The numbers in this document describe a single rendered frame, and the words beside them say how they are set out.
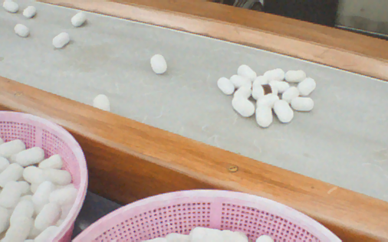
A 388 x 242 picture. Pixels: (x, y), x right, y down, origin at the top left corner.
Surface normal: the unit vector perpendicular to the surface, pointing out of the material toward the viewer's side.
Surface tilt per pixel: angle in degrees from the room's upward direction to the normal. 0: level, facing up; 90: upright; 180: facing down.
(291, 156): 0
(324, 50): 45
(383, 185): 0
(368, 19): 88
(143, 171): 90
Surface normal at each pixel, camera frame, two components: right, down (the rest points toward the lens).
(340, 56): -0.28, -0.21
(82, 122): 0.04, -0.81
